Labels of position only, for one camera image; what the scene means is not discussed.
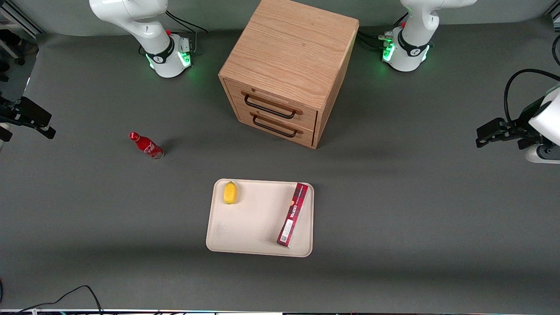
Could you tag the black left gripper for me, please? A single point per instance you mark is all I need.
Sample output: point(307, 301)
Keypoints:
point(520, 125)

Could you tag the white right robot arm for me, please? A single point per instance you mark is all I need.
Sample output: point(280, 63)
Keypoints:
point(144, 26)

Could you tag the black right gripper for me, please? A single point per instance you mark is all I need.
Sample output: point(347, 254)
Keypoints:
point(9, 112)

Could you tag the red coke bottle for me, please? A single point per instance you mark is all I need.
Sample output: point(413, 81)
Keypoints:
point(148, 146)

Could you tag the yellow lemon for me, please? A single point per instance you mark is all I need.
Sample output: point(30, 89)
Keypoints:
point(230, 193)

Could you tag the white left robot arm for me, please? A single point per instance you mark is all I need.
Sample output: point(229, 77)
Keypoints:
point(413, 39)

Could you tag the aluminium frame rail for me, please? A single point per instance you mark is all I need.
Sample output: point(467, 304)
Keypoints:
point(19, 19)

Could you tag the wooden two-drawer cabinet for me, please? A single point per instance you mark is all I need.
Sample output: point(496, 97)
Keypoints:
point(288, 57)

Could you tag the beige plastic tray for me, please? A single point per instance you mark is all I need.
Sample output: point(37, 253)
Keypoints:
point(258, 223)

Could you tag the red cardboard snack box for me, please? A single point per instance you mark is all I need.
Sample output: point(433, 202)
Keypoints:
point(293, 214)

